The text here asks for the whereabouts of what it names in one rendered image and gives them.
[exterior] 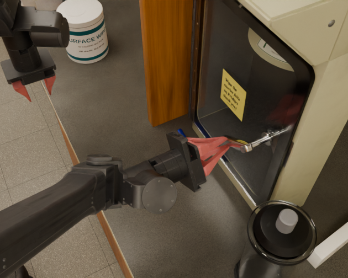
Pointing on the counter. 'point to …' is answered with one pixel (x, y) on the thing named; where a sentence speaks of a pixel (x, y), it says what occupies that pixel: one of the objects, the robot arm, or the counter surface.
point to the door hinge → (191, 52)
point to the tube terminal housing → (319, 116)
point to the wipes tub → (85, 30)
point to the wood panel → (166, 57)
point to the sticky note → (233, 95)
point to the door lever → (246, 147)
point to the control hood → (302, 23)
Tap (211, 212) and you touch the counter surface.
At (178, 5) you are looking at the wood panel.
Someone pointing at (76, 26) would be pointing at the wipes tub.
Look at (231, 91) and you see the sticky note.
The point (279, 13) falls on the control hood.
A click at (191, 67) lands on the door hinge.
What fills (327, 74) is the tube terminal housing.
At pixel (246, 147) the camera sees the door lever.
